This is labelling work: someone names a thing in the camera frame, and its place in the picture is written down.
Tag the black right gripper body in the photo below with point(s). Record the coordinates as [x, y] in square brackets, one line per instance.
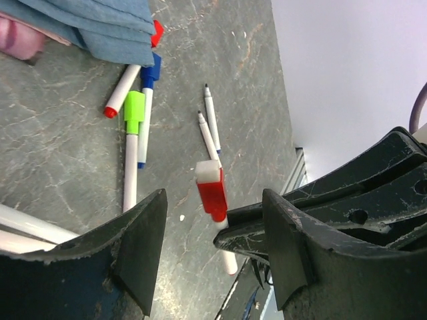
[378, 197]

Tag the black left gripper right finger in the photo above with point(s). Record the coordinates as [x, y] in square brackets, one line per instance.
[320, 272]

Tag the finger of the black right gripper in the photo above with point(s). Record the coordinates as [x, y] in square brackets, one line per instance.
[245, 234]

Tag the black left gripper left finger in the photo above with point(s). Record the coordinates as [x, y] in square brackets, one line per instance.
[89, 276]

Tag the red cap marker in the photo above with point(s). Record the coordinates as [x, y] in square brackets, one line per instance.
[211, 186]
[118, 96]

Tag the yellow cap marker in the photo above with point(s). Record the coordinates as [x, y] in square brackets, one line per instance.
[13, 243]

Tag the blue cap marker left group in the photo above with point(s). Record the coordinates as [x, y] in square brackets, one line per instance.
[33, 226]

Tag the green cap marker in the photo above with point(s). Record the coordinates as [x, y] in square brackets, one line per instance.
[134, 106]

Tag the red cap marker top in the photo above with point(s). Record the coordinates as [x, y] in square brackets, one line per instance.
[118, 96]

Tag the blue folded cloth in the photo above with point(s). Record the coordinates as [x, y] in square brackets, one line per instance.
[114, 31]

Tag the pink folded cloth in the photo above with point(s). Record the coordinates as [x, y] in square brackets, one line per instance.
[24, 41]

